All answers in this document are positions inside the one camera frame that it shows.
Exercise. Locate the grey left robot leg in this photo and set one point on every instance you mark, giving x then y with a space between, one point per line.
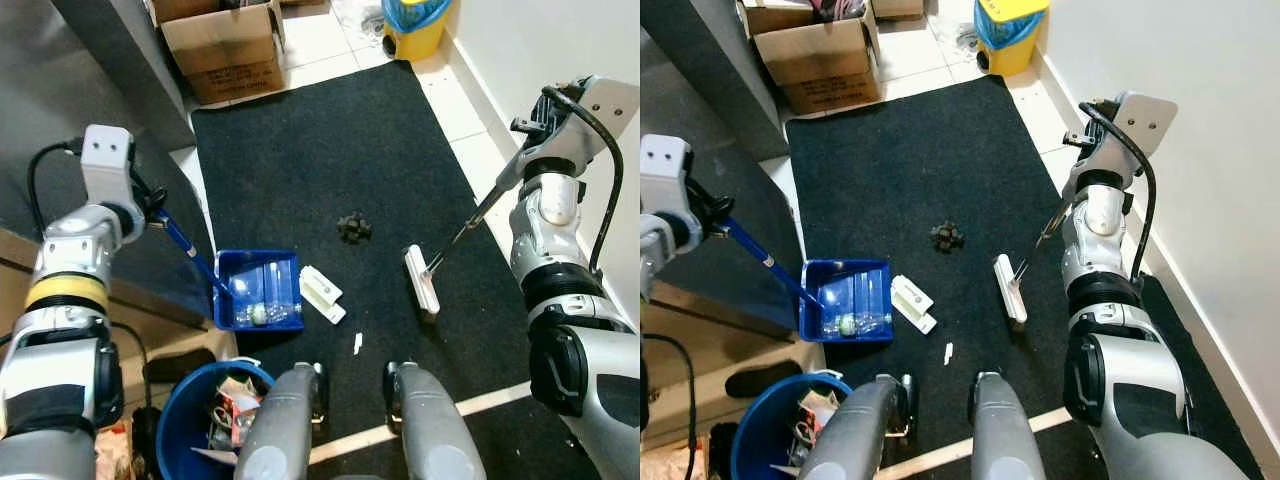
850 440
275 430

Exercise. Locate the white plastic block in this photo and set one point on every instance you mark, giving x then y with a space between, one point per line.
913 303
322 293

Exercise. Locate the grey robot leg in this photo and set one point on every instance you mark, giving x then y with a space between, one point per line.
435 430
850 440
275 430
1010 435

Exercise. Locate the brown cardboard box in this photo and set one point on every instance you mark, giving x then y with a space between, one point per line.
815 55
225 50

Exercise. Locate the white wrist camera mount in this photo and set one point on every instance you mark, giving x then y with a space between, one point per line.
105 160
662 170
610 100
1148 118

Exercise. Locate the clear plastic bottle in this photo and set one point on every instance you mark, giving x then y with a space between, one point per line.
865 300
272 290

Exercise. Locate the dark grey cabinet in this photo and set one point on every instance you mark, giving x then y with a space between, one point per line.
690 60
60 80

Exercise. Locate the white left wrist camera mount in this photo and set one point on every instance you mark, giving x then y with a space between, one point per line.
662 170
105 160

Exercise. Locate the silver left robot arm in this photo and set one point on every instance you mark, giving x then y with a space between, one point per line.
655 245
60 300

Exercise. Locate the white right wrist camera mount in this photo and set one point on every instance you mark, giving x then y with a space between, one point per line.
610 100
1148 118

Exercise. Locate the blue round bucket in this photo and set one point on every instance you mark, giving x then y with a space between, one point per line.
750 440
180 420

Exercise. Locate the white floor tape strip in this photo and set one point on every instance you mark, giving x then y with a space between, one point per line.
930 455
480 400

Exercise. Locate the grey right robot leg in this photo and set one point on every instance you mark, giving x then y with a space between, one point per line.
1010 435
435 430

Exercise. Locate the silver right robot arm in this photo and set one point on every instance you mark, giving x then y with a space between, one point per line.
1130 390
580 370

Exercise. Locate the small black debris clump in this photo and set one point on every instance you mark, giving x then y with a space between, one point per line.
946 237
352 229

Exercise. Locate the yellow bin with blue bag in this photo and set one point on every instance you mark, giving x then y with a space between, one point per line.
415 28
1010 35

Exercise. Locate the crumpled red white packaging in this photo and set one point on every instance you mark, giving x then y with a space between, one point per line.
238 405
815 415

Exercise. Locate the black floor mat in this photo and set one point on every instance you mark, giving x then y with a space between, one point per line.
900 170
320 160

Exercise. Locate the black slipper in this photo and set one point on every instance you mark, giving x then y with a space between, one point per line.
180 366

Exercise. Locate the small green ball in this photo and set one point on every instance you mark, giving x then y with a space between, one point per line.
848 324
259 314

